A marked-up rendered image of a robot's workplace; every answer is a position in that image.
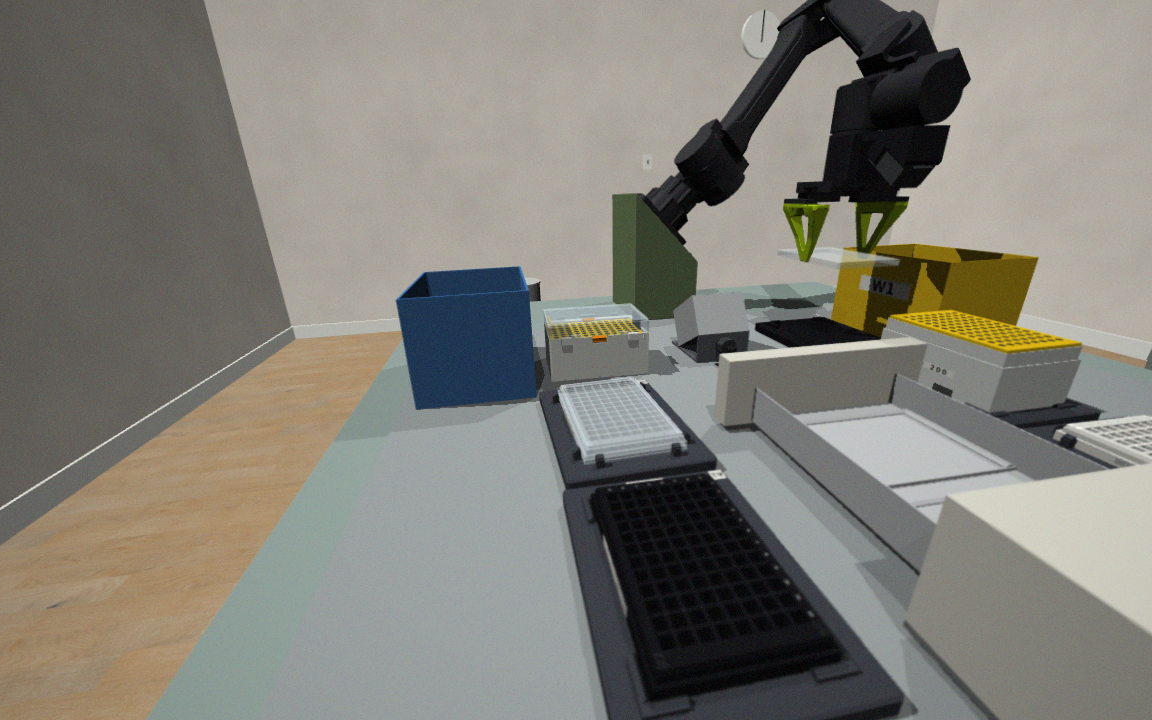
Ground white multi-well plate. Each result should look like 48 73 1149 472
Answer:
558 377 688 465

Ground blue open-top bin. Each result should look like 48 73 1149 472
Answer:
396 266 537 410

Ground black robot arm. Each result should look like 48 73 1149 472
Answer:
638 0 971 245

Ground pale grey bench mat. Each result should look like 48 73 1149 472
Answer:
257 319 990 720

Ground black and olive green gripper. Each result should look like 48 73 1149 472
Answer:
783 129 909 262

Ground yellow open-top bin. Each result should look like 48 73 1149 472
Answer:
831 244 1039 338

